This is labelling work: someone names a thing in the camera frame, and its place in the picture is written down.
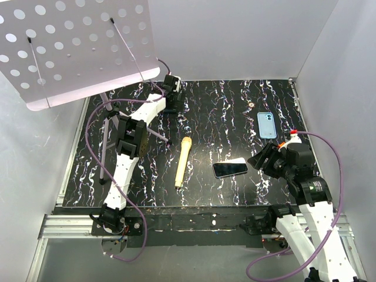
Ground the white perforated music stand desk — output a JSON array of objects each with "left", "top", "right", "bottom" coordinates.
[{"left": 1, "top": 1, "right": 160, "bottom": 111}]

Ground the spare phone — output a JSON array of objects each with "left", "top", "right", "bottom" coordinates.
[{"left": 163, "top": 109, "right": 178, "bottom": 113}]

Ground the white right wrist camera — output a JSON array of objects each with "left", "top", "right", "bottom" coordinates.
[{"left": 278, "top": 130, "right": 302, "bottom": 149}]

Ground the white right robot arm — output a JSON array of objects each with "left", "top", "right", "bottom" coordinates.
[{"left": 248, "top": 142, "right": 361, "bottom": 281}]

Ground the black smartphone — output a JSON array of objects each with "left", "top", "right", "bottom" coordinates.
[{"left": 212, "top": 157, "right": 248, "bottom": 178}]

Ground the light blue phone case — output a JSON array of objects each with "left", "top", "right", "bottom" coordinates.
[{"left": 257, "top": 112, "right": 277, "bottom": 139}]

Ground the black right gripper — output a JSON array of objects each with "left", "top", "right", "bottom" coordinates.
[{"left": 247, "top": 141, "right": 294, "bottom": 180}]

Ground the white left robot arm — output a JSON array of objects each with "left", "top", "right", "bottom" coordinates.
[{"left": 90, "top": 74, "right": 184, "bottom": 235}]

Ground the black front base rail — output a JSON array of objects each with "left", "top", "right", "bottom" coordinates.
[{"left": 52, "top": 206, "right": 285, "bottom": 251}]

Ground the white music stand tripod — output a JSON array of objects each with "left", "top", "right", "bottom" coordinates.
[{"left": 99, "top": 92, "right": 173, "bottom": 185}]

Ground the aluminium frame rail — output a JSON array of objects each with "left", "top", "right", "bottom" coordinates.
[{"left": 26, "top": 215, "right": 99, "bottom": 281}]

